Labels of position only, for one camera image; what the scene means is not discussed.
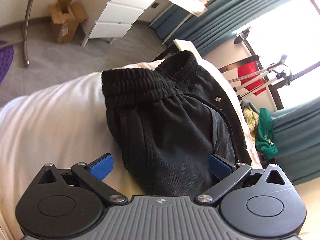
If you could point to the teal curtain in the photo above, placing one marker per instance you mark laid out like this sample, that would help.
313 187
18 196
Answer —
296 136
213 27

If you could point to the green garment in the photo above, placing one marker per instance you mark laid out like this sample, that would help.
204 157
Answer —
265 135

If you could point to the pink tie-dye bed sheet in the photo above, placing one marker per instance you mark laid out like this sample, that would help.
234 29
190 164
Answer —
66 124

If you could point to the white bedside stool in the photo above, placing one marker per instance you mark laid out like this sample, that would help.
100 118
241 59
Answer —
183 45

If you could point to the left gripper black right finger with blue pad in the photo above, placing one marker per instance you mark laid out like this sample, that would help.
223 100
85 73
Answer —
229 176

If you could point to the pale yellow knit garment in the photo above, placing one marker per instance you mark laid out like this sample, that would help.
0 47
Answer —
252 119

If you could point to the white dressing table with drawers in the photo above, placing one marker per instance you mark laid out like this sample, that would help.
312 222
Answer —
112 19

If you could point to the purple mat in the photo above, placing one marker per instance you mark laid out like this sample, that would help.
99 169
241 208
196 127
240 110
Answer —
6 58

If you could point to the cardboard box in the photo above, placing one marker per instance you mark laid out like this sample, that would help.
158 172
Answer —
65 17

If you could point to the left teal curtain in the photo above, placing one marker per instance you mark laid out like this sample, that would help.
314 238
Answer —
213 27

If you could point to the right teal curtain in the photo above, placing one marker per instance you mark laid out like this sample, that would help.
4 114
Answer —
296 136

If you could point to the black pants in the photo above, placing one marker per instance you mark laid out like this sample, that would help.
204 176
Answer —
167 123

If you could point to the window with dark frame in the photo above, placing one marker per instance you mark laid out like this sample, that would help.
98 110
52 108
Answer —
292 29

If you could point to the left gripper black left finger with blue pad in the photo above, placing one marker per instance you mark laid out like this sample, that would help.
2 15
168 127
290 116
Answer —
91 176

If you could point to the red cloth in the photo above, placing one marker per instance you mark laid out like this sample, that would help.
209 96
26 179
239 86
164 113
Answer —
246 69

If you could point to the black folded board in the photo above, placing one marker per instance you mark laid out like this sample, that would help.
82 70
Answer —
239 63

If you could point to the grey metal tube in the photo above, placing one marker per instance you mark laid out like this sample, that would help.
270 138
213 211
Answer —
25 33

